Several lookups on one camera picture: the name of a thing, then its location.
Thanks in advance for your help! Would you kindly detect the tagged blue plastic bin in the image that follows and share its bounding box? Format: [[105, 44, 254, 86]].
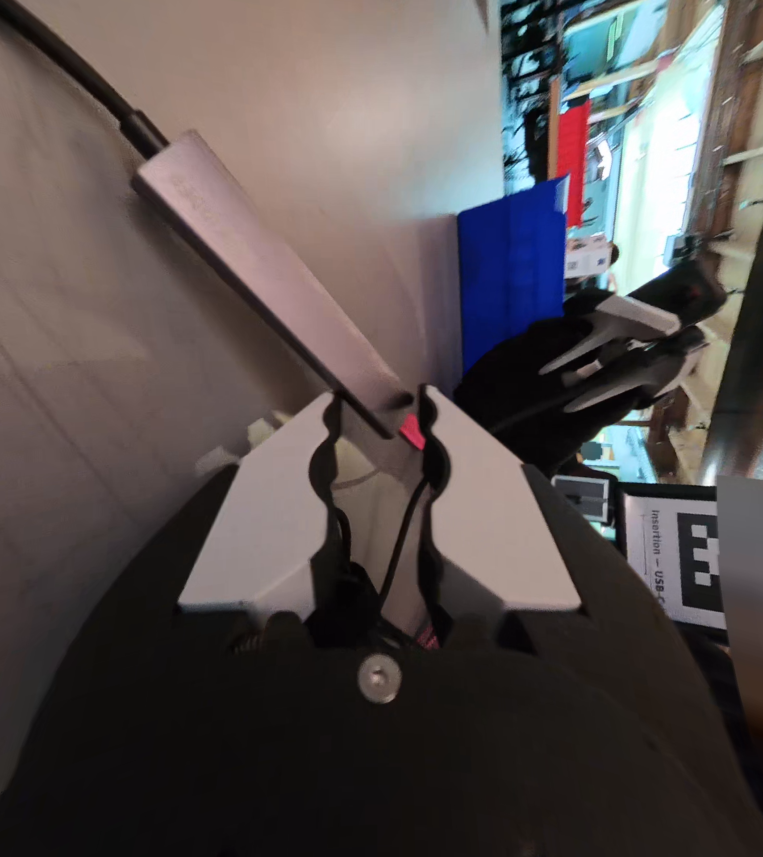
[[456, 173, 571, 377]]

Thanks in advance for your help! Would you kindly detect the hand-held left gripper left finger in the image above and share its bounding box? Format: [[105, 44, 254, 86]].
[[178, 392, 345, 630]]

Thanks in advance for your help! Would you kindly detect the flat metal ventilation duct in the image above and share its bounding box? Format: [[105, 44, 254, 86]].
[[698, 134, 763, 484]]

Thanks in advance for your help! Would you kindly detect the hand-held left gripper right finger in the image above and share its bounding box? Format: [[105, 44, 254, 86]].
[[417, 383, 584, 633]]

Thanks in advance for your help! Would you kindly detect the grey usb hub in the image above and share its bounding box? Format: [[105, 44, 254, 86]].
[[0, 0, 417, 441]]

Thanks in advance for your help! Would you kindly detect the black framed marker sign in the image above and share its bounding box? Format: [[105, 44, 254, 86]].
[[622, 485, 728, 632]]

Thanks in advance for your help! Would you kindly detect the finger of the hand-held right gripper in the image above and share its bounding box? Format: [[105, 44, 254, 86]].
[[591, 293, 684, 340], [564, 347, 701, 414]]

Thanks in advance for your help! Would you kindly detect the black cable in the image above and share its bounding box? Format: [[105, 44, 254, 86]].
[[324, 472, 439, 645]]

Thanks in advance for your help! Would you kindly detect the red plastic bin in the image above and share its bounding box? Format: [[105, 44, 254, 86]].
[[557, 100, 591, 226]]

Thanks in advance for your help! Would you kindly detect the pink braided usb cable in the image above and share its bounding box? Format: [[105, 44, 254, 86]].
[[399, 413, 441, 652]]

